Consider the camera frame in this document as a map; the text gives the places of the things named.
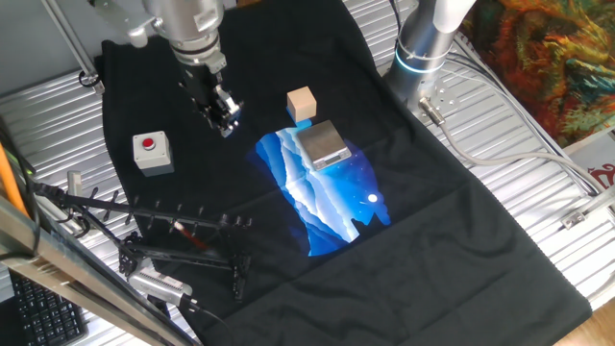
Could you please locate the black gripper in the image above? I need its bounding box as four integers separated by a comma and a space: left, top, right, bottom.
179, 61, 243, 139

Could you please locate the black pen rack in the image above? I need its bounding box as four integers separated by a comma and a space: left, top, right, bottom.
60, 185, 255, 304

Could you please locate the grey box with red button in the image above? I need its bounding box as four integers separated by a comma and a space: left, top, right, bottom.
132, 130, 176, 178

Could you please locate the wooden cube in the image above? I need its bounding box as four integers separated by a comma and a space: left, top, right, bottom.
285, 86, 319, 124

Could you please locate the silver digital scale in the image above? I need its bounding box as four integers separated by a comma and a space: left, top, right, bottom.
295, 119, 353, 172

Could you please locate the silver tripod pole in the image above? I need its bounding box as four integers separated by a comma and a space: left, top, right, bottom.
40, 0, 107, 96

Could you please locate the orange stick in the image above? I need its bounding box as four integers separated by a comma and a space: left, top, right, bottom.
0, 142, 29, 218

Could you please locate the black cloth with blue print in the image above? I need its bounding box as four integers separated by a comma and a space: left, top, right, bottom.
94, 0, 593, 346

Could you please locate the black keyboard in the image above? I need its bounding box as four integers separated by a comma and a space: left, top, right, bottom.
9, 271, 90, 346

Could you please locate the colourful painting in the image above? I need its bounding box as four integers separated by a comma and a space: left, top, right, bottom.
458, 0, 615, 149

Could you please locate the white paper with red print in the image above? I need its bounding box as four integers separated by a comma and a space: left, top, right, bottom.
560, 128, 615, 194

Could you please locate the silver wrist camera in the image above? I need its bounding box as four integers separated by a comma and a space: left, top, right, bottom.
89, 0, 163, 49

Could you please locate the small silver metal bracket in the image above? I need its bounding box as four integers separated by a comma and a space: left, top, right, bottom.
65, 169, 85, 199

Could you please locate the silver ribbed camera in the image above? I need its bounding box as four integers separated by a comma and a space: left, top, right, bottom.
127, 265, 194, 308

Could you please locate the black camera cable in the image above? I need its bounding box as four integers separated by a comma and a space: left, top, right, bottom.
180, 293, 227, 328

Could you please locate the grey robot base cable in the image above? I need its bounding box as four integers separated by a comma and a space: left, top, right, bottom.
417, 95, 607, 196

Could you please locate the aluminium frame bar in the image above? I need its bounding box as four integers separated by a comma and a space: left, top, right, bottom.
0, 191, 201, 346

